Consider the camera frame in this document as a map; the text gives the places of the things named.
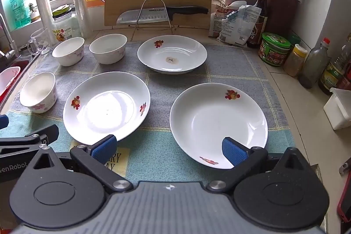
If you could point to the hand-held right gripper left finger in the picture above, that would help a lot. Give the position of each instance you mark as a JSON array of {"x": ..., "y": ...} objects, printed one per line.
[{"x": 105, "y": 147}]

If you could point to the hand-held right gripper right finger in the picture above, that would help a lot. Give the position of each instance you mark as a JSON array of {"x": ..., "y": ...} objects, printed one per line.
[{"x": 234, "y": 151}]

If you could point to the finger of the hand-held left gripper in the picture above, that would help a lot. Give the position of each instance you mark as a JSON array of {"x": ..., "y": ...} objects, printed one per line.
[
  {"x": 3, "y": 121},
  {"x": 41, "y": 134}
]

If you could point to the white floral bowl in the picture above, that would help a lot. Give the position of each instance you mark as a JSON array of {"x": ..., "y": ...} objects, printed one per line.
[
  {"x": 38, "y": 94},
  {"x": 108, "y": 49}
]

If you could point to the floral white cup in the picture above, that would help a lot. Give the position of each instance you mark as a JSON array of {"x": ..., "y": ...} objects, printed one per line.
[{"x": 68, "y": 51}]

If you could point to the white floral plate with stain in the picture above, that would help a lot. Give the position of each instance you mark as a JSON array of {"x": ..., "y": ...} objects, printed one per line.
[{"x": 172, "y": 54}]

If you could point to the red plastic basin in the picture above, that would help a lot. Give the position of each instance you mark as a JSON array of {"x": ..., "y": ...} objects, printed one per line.
[{"x": 9, "y": 80}]

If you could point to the chrome faucet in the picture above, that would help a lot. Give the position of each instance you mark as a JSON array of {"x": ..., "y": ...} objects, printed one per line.
[{"x": 8, "y": 54}]

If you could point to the grey blue checked dish cloth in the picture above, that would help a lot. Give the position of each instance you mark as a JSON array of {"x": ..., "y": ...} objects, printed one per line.
[{"x": 161, "y": 86}]

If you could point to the clear glass mug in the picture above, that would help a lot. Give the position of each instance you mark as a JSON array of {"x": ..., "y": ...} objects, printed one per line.
[{"x": 41, "y": 40}]

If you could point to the glass jar with green lid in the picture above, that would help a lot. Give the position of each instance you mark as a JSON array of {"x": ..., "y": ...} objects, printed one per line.
[{"x": 64, "y": 28}]

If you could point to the spice jar with yellow cap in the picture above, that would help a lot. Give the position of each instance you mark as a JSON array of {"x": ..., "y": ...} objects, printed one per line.
[{"x": 294, "y": 61}]

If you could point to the sauce jar with green lid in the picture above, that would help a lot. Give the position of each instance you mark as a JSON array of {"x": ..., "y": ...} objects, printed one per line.
[{"x": 274, "y": 49}]

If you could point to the white plastic container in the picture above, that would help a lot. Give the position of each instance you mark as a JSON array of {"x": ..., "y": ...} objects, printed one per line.
[{"x": 338, "y": 110}]

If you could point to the small plant figurine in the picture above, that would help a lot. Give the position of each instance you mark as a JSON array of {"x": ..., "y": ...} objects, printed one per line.
[{"x": 33, "y": 10}]

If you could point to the green soap pump bottle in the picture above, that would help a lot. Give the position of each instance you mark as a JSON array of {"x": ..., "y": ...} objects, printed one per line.
[{"x": 19, "y": 6}]

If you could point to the clear plastic film roll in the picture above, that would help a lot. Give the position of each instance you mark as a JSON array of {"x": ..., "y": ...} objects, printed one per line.
[{"x": 44, "y": 12}]

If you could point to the glass bottle with red cap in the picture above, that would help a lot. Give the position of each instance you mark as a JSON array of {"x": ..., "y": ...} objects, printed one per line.
[{"x": 312, "y": 64}]

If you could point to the red cased phone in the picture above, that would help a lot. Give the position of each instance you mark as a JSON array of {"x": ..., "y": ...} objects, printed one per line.
[{"x": 346, "y": 203}]

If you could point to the cooking oil bottle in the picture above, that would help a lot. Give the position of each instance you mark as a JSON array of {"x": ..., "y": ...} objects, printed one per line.
[
  {"x": 331, "y": 75},
  {"x": 347, "y": 69}
]

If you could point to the white printed plastic bag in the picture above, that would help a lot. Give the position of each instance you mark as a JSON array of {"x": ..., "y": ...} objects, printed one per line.
[{"x": 241, "y": 25}]

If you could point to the small green capped jar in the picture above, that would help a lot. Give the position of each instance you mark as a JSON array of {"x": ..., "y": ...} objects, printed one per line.
[{"x": 295, "y": 40}]

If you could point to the clipped snack bag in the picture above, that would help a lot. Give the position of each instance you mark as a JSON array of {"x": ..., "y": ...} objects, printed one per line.
[{"x": 216, "y": 20}]

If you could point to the dark red knife block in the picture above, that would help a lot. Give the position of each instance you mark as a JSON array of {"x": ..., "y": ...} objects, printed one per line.
[{"x": 282, "y": 12}]

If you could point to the dark soy sauce bottle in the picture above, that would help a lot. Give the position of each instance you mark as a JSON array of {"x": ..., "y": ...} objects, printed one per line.
[{"x": 263, "y": 3}]

